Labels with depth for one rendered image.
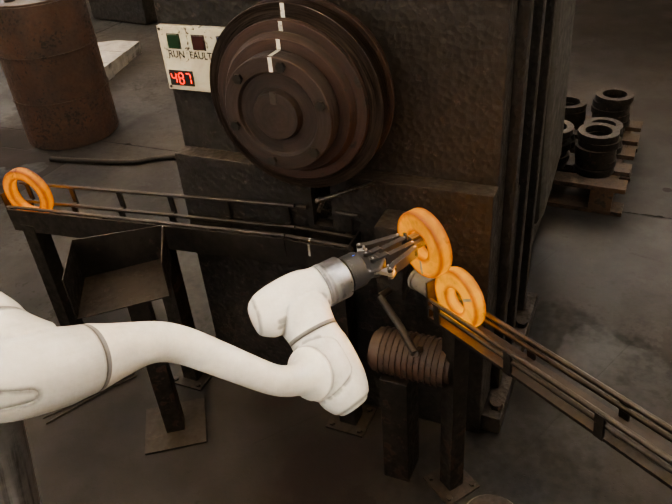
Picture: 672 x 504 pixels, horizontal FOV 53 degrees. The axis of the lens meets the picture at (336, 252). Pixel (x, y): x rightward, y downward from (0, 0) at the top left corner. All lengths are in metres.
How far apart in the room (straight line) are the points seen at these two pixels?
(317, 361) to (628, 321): 1.75
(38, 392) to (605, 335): 2.15
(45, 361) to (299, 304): 0.52
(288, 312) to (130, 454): 1.22
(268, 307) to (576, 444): 1.30
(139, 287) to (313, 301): 0.83
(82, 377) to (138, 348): 0.11
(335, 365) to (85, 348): 0.48
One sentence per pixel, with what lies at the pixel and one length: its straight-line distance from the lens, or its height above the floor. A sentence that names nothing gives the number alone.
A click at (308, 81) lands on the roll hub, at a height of 1.20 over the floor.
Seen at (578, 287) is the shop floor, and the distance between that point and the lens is 2.92.
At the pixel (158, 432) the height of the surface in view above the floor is 0.01.
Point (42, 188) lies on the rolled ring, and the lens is 2.48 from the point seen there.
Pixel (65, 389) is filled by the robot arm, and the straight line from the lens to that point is 0.96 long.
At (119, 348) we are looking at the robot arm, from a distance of 1.01.
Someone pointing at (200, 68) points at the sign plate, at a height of 1.13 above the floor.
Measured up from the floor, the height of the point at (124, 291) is 0.60.
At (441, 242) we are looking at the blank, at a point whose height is 0.95.
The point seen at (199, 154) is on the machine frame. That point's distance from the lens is 2.07.
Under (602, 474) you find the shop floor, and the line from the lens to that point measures 2.26.
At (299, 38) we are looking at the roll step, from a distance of 1.60.
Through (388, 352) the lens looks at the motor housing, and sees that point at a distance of 1.80.
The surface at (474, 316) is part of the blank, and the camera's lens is 1.61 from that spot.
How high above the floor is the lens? 1.73
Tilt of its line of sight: 34 degrees down
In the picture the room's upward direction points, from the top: 5 degrees counter-clockwise
